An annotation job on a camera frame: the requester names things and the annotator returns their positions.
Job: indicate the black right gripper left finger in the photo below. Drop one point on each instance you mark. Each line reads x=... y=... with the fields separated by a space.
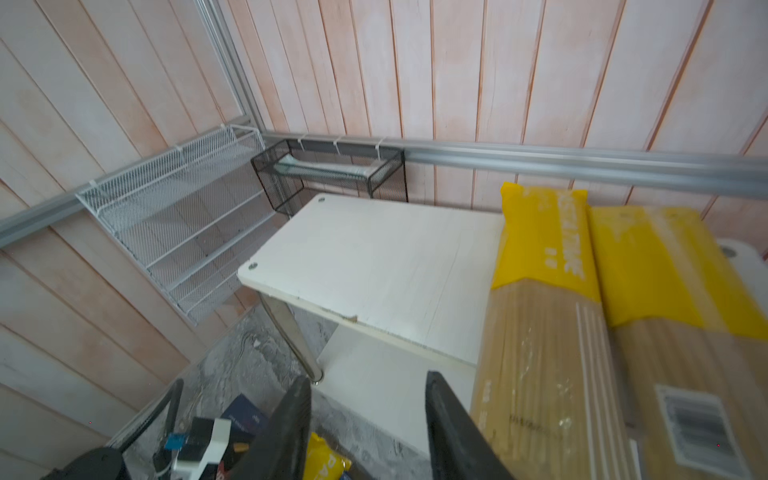
x=280 y=452

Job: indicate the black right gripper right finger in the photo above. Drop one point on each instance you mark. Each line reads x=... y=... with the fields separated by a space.
x=457 y=449

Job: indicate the yellow clear spaghetti bag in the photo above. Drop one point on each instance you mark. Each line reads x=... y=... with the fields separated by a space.
x=545 y=395

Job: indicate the yellow barcode spaghetti bag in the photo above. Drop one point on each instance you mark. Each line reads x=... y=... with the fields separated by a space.
x=693 y=342

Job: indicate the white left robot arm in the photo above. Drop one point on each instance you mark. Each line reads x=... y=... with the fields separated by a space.
x=108 y=462

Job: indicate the dark blue pasta box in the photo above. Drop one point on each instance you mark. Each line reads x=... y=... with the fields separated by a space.
x=247 y=421

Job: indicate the white two-tier metal shelf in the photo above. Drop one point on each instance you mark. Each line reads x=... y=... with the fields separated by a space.
x=416 y=274

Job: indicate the yellow Pastati spaghetti bag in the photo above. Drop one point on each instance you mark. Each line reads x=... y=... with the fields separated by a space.
x=322 y=462

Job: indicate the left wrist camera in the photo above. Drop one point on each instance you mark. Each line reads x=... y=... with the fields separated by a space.
x=196 y=454

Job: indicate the white wire mesh rack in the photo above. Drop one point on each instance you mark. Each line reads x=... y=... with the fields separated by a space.
x=190 y=217

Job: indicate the black mesh wall basket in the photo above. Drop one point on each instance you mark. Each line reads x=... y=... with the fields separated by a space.
x=291 y=171

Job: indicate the aluminium frame rail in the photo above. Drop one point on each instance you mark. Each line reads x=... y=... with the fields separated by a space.
x=727 y=175

